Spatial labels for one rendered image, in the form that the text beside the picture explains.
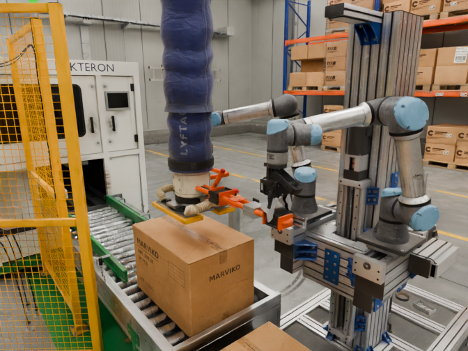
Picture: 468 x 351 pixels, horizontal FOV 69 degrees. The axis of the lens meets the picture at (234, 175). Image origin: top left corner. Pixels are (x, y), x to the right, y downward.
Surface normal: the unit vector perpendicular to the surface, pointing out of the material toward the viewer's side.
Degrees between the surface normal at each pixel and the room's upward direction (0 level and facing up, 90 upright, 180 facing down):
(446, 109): 90
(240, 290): 90
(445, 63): 92
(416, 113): 82
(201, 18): 80
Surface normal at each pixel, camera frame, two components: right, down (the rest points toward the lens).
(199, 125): 0.40, -0.09
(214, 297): 0.64, 0.18
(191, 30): 0.24, 0.14
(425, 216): 0.24, 0.36
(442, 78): -0.77, 0.20
